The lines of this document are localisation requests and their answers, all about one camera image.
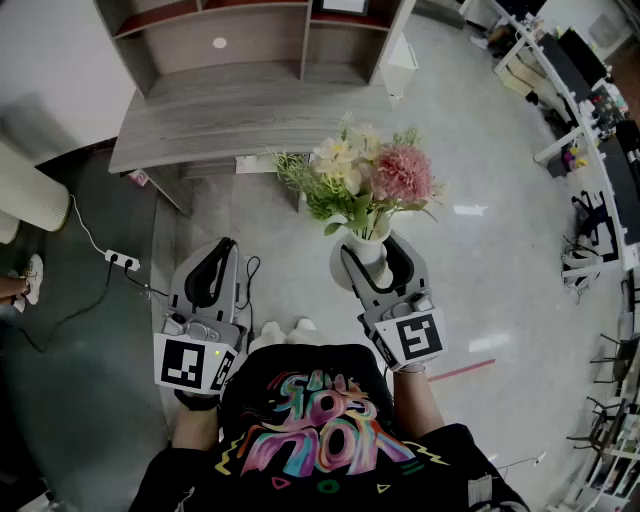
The cardboard box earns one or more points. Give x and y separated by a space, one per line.
522 75

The black office chair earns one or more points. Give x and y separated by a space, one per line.
597 220

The group of black metal chairs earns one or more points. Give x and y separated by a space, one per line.
607 410

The person's left white shoe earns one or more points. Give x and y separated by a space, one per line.
267 336

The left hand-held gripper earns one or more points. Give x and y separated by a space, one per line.
182 360

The wooden shelf unit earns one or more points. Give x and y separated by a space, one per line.
175 50

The person's right white shoe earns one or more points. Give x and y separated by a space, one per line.
302 330

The person's left forearm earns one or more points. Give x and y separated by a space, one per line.
192 430

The white table with equipment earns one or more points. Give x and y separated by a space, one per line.
580 125

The black wristband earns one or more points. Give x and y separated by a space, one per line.
197 401

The black computer monitor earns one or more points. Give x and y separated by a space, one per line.
582 55

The person's white shoe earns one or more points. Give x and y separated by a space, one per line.
32 280
267 336
302 330

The white power strip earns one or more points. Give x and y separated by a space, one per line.
122 260

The white ceramic vase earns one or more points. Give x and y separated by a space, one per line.
372 252

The pink and white tag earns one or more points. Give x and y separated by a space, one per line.
139 178

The small white ribbed cylinder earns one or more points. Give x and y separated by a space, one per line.
7 229

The person's black printed t-shirt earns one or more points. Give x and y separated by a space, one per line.
310 490

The pink and white artificial flowers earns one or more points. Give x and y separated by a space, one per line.
400 172

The white storage rack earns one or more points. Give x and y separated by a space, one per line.
607 480

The red floor tape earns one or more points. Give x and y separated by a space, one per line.
462 370

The grey wooden shelf desk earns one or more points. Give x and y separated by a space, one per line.
225 125

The person's right forearm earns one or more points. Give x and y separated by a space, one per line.
417 405

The black framed leaf print picture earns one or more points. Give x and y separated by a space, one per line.
344 5

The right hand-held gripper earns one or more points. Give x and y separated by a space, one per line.
417 340

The large white ribbed cylinder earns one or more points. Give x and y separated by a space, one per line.
30 190

